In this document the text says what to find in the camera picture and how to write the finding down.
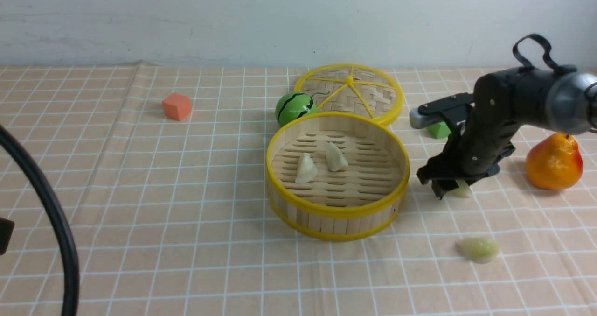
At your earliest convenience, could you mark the white dumpling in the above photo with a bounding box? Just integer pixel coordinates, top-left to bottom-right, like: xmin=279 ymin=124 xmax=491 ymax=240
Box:
xmin=326 ymin=142 xmax=349 ymax=173
xmin=294 ymin=153 xmax=318 ymax=184

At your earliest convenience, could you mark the black foreground cable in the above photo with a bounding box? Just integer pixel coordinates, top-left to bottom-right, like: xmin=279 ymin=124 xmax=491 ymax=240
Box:
xmin=0 ymin=125 xmax=80 ymax=316

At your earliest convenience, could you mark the green foam cube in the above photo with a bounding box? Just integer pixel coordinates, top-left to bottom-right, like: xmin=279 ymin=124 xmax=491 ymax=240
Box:
xmin=427 ymin=122 xmax=451 ymax=140

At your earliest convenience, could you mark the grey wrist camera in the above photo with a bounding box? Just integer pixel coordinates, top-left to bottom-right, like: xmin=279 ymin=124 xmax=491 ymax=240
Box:
xmin=409 ymin=92 xmax=475 ymax=130

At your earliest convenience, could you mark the bamboo steamer tray yellow rim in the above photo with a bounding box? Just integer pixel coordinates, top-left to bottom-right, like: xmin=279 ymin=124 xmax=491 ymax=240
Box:
xmin=265 ymin=112 xmax=411 ymax=242

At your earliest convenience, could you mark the peach grid tablecloth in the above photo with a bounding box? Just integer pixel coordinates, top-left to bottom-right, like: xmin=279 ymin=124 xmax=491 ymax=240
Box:
xmin=0 ymin=63 xmax=596 ymax=316

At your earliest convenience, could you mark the black camera cable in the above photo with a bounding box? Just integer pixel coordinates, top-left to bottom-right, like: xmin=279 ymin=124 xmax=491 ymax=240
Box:
xmin=512 ymin=34 xmax=578 ymax=72

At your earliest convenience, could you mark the white dumpling bottom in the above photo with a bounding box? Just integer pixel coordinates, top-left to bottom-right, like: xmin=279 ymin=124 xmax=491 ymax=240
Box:
xmin=326 ymin=142 xmax=349 ymax=173

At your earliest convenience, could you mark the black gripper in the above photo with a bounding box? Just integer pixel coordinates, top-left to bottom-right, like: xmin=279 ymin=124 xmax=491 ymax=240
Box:
xmin=417 ymin=68 xmax=554 ymax=199

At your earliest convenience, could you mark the green toy watermelon ball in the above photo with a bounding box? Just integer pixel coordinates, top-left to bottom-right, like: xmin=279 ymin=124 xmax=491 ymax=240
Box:
xmin=274 ymin=92 xmax=318 ymax=127

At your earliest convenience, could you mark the orange yellow toy pear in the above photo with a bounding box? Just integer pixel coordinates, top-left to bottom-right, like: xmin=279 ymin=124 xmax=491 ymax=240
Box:
xmin=525 ymin=133 xmax=583 ymax=191

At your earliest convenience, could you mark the greenish dumpling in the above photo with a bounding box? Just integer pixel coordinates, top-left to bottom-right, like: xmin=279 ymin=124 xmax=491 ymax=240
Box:
xmin=455 ymin=237 xmax=500 ymax=264
xmin=447 ymin=180 xmax=472 ymax=199

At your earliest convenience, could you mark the dark foreground object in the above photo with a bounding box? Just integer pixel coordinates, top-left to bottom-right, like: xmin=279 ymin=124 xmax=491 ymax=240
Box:
xmin=0 ymin=218 xmax=15 ymax=256

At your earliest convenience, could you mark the woven bamboo steamer lid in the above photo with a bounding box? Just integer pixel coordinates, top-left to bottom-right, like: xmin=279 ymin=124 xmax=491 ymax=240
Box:
xmin=293 ymin=63 xmax=404 ymax=126

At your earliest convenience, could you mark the orange foam cube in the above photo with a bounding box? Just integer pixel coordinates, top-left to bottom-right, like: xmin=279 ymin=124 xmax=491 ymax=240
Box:
xmin=161 ymin=93 xmax=192 ymax=122

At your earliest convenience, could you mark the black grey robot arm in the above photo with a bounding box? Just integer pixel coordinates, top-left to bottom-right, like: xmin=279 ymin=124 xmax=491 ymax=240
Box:
xmin=409 ymin=68 xmax=596 ymax=198

